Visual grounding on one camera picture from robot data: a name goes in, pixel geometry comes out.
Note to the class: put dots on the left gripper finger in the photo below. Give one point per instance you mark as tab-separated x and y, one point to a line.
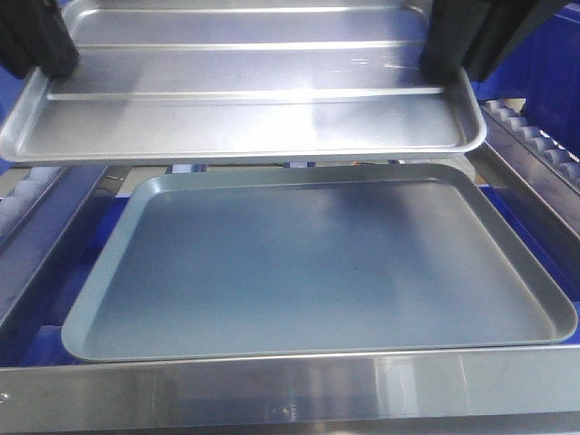
13	41
40	29

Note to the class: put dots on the blue bins right back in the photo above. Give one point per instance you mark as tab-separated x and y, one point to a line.
544	71

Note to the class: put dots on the shelf rollers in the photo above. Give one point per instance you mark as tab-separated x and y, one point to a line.
556	155
26	194

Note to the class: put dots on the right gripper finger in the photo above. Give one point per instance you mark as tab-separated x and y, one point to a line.
506	26
458	36

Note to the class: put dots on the shelf divider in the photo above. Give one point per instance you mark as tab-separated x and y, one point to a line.
552	241
44	247

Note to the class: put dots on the large grey plastic tray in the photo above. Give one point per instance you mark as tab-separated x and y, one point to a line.
304	261

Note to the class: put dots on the silver ribbed metal tray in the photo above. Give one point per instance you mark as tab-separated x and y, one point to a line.
243	81

